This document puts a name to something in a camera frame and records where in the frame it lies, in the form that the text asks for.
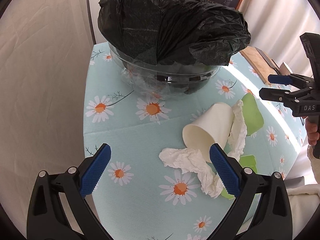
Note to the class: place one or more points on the daisy print tablecloth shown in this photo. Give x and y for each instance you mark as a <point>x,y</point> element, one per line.
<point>150,135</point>

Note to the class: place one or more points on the wooden cutting board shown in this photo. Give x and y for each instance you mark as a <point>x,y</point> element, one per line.
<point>257,62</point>

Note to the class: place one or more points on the small white tissue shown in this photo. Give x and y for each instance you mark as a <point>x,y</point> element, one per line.
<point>238,130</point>

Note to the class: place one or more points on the person's right forearm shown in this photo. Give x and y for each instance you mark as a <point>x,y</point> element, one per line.
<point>315,165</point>

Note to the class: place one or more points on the beige curtain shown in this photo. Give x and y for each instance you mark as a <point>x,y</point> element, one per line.
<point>40,92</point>

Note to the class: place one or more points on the green plastic lid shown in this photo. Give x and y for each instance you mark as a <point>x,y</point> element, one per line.
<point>247,163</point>

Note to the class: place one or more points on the person's right hand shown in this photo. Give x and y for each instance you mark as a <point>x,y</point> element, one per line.
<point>313,132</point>

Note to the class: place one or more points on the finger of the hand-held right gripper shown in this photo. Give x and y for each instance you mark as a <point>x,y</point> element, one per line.
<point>280,79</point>
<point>275,94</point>

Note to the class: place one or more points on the large white tissue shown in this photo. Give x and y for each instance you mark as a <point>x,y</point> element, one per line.
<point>190,163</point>

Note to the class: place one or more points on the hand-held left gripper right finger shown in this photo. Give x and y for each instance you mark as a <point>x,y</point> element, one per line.
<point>223,171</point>

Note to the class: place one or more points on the black trash bag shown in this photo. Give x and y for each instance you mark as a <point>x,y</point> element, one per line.
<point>172,22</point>

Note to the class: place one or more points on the white paper cup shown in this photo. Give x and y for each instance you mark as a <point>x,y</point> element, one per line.
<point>210,130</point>

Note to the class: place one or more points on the steel cleaver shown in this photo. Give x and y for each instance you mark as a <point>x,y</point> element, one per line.
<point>267,58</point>

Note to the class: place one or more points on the clear glass bowl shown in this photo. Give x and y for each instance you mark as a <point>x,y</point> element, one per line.
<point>162,77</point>

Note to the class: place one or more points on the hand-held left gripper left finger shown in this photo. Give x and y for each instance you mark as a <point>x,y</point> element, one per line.
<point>96,170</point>

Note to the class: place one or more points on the person's white trousers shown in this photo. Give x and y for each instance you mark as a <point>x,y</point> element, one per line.
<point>305,192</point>

